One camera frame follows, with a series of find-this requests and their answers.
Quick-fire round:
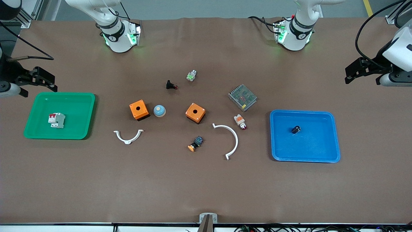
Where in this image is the white red circuit breaker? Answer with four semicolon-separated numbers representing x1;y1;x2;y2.
48;112;66;129

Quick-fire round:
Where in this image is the green plastic tray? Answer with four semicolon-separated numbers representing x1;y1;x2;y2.
23;92;96;140

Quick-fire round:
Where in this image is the blue plastic tray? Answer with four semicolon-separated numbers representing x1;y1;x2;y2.
270;110;341;163

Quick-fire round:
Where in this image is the orange push button box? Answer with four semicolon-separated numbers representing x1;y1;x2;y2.
185;102;206;124
129;99;150;121

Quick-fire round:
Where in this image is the small white pipe clamp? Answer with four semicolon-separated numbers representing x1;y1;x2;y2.
114;130;144;145

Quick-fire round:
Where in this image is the brown table mat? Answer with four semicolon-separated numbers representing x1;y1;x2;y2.
0;17;412;224

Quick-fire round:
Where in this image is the metal mesh power supply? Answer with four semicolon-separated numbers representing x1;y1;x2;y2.
228;84;258;112

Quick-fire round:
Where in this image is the orange white indicator lamp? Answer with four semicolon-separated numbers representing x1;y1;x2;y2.
234;114;248;131

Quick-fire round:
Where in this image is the large white pipe clamp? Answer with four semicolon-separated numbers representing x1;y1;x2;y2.
212;123;239;160

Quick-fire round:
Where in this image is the yellow mushroom push button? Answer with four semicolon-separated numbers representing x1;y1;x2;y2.
188;136;204;152

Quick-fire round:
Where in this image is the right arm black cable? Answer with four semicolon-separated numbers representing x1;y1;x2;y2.
0;23;54;62

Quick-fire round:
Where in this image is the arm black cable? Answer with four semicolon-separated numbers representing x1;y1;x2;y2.
355;0;412;70
0;23;54;62

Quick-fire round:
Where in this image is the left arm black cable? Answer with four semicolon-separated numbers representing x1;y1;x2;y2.
355;0;412;70

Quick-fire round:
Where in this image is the aluminium frame profile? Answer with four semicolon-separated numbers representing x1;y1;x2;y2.
386;6;403;25
13;0;44;29

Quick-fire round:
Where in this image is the black base cable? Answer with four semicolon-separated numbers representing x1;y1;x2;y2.
248;15;278;34

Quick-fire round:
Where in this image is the black table edge rail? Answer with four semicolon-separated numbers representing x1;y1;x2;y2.
0;222;412;227

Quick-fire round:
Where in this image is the black cable bundle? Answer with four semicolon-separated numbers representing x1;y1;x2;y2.
233;225;412;232

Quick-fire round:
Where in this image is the grey metal bracket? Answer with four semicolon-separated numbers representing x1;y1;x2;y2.
199;213;218;224

